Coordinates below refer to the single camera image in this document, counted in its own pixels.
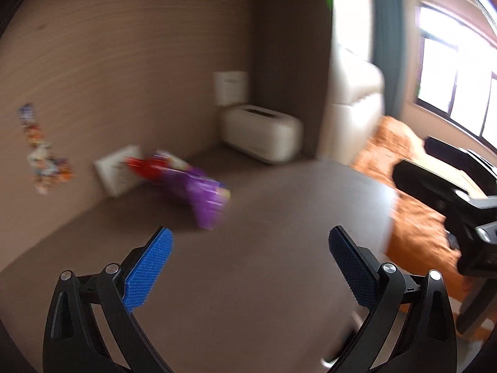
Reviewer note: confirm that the bed with orange blanket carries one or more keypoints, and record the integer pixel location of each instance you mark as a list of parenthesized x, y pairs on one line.
[(415, 233)]

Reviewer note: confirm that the white wall socket plate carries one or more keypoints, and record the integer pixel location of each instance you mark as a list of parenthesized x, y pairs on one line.
[(114, 171)]

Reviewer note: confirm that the white wall panel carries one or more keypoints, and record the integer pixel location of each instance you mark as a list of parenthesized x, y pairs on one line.
[(231, 87)]

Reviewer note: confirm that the red snack packet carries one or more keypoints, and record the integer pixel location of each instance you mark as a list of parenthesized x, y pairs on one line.
[(145, 169)]

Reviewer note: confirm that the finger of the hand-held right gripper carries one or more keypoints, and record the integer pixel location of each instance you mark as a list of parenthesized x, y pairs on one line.
[(423, 186), (466, 159)]

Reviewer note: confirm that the cream padded headboard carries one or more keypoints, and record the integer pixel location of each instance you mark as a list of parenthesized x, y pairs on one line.
[(357, 101)]

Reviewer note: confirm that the colourful wall stickers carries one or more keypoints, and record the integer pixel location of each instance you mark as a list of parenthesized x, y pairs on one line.
[(44, 159)]

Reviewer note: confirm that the purple snack packet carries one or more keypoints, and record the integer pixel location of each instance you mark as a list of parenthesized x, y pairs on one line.
[(198, 192)]

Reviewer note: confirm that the white box appliance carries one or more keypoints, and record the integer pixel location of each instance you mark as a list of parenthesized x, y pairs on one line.
[(264, 132)]

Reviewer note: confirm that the dark teal curtain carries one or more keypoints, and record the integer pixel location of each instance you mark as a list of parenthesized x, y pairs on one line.
[(388, 27)]

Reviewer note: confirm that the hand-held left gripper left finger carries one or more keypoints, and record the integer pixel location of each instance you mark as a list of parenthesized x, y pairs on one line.
[(149, 276)]

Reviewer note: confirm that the window with dark frame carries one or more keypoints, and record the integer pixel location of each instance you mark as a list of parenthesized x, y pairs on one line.
[(458, 81)]

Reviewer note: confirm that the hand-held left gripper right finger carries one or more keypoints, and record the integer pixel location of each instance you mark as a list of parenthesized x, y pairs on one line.
[(355, 264)]

